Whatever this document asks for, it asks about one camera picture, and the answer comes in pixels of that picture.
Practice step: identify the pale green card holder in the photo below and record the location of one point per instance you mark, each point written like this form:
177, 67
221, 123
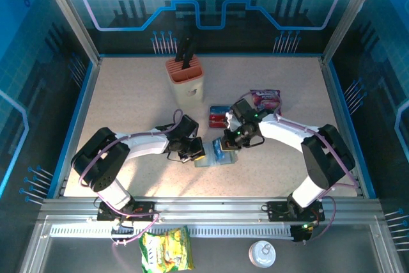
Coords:
207, 162

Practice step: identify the blue credit card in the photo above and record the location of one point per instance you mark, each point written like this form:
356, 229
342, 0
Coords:
218, 150
220, 109

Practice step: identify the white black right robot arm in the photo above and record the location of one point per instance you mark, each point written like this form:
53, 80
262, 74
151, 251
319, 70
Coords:
281, 135

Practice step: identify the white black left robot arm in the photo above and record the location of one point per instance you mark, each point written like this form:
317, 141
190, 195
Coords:
143, 145

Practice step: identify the clear plastic box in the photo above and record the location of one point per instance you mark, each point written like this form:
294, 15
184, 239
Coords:
211, 116

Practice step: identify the purple berries candy bag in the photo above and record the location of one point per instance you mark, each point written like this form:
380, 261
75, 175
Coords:
266, 98

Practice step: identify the cream knife block terracotta top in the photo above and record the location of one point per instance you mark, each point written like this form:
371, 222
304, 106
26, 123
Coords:
188, 90

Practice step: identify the yellow green candy bag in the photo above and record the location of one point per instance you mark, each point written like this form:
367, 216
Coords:
166, 250

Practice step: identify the white tin can pull tab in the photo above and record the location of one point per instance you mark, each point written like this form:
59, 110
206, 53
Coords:
262, 254

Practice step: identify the black controller box green light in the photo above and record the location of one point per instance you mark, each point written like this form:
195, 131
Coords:
300, 233

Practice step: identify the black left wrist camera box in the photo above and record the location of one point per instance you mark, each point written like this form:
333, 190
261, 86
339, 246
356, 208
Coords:
188, 126

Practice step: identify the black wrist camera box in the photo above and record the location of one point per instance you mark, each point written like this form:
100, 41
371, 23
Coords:
243, 110
188, 126

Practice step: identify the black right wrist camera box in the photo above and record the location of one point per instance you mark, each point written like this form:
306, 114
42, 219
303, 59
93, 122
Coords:
243, 110

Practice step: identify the aluminium mounting rail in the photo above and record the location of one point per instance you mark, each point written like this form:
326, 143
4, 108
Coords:
207, 209

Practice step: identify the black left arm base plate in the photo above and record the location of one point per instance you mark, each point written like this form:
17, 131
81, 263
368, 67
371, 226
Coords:
147, 210

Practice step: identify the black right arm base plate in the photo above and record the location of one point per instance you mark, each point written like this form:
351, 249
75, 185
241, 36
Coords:
276, 212

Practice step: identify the aluminium frame post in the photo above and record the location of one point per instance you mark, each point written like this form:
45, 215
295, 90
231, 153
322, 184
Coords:
68, 14
351, 14

